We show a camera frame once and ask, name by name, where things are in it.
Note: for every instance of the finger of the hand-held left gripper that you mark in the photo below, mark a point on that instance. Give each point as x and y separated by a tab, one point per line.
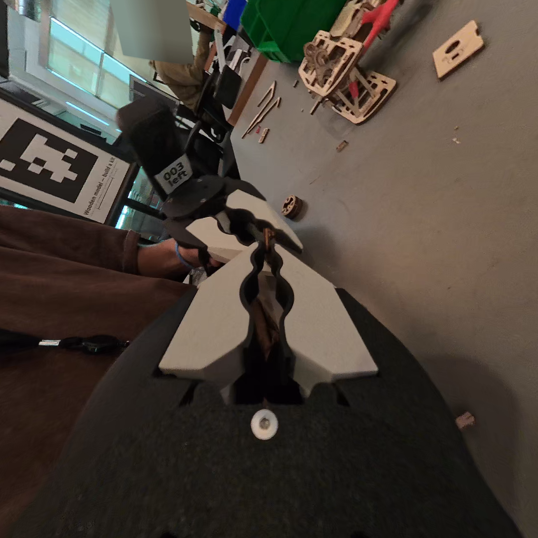
218	241
269	210

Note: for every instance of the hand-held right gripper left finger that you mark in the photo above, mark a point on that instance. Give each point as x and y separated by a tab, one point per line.
210	328

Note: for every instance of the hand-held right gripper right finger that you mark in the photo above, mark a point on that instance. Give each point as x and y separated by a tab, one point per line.
328	332

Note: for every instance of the small thin wooden part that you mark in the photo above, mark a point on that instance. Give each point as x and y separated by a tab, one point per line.
269	238

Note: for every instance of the tan wooden part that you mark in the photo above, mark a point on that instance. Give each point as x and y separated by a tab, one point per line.
265	323

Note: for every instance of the person's left forearm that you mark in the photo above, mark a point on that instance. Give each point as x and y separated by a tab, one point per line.
157	260

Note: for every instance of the grey desk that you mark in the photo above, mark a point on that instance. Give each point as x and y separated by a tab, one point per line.
420	210

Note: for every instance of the person's left hand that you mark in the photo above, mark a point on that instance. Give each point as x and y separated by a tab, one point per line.
194	258

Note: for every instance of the small wooden wheel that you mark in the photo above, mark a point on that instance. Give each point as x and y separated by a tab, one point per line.
292	207

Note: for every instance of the blue wristband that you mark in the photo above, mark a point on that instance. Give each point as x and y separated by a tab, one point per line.
177	254

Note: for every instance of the small wooden block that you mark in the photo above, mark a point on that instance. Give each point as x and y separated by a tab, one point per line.
264	135
465	420
341	146

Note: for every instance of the black chair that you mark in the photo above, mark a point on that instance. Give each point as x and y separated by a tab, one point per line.
227	86

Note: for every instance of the thin wooden strip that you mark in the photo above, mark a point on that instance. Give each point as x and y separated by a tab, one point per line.
267	93
261	117

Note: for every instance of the black and white marker sign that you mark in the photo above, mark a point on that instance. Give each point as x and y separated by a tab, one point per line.
42	168

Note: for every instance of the blue plastic container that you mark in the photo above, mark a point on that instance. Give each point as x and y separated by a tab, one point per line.
235	12

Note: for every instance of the person's brown clothing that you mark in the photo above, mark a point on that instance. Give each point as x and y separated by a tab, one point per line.
63	273

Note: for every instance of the wooden mechanical model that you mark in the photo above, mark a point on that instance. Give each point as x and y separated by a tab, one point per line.
336	63

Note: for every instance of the green plastic bin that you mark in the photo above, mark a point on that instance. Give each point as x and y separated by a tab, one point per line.
286	25

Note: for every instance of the wooden vehicle model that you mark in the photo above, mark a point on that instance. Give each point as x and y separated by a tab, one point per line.
351	19

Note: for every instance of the red plastic tool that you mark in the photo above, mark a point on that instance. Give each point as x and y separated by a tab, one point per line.
380	19

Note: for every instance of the wooden plate with keyhole cutout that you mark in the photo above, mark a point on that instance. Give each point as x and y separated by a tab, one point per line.
470	42

